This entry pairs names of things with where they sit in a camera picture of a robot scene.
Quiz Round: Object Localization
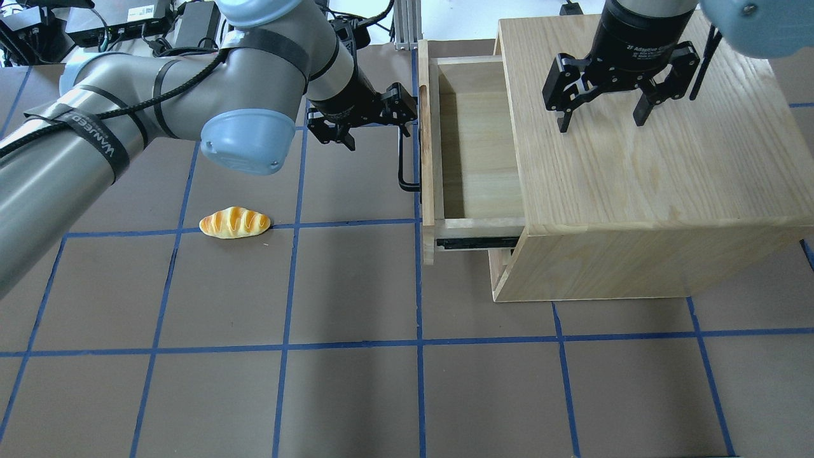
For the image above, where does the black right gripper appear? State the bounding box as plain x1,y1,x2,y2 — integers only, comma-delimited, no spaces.
542,1,700,134

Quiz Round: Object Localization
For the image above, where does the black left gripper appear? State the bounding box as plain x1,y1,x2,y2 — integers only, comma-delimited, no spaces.
307,70,418,151

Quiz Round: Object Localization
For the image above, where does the black drawer handle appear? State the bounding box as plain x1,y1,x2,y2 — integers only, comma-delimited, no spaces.
397,95,422,193

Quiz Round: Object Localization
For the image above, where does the wooden drawer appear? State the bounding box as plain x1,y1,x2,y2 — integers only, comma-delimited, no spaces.
417,40,525,265

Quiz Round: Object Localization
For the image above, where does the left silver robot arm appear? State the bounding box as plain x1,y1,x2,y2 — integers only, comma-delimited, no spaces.
1,1,418,296

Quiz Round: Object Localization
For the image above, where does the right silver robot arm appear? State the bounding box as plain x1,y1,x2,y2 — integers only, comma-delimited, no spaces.
542,1,813,133

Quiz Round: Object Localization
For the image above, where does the light wooden drawer cabinet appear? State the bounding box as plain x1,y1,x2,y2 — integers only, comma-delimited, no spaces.
492,15,813,302

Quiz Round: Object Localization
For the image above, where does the yellow toy bread roll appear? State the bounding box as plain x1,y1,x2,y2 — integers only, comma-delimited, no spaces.
198,206,272,240

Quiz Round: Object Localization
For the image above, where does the black power adapter brick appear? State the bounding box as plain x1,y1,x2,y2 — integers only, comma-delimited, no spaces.
172,1,220,49

